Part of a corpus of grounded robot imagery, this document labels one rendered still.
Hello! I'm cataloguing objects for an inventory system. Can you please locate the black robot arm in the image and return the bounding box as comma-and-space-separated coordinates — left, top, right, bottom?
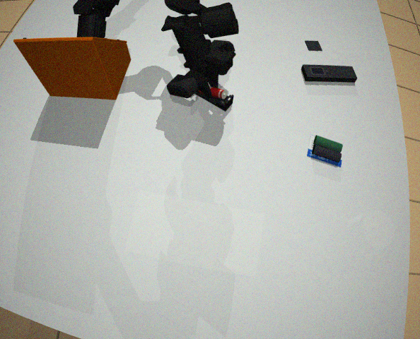
73, 0, 239, 75

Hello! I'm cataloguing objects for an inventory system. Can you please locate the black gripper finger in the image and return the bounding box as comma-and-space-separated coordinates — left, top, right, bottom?
204, 70, 218, 88
199, 77, 212, 98

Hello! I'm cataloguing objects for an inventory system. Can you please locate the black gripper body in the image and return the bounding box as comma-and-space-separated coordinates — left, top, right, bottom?
167, 38, 225, 98

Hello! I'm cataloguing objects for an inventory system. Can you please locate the red and grey battery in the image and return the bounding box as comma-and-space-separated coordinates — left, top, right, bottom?
199, 86, 227, 99

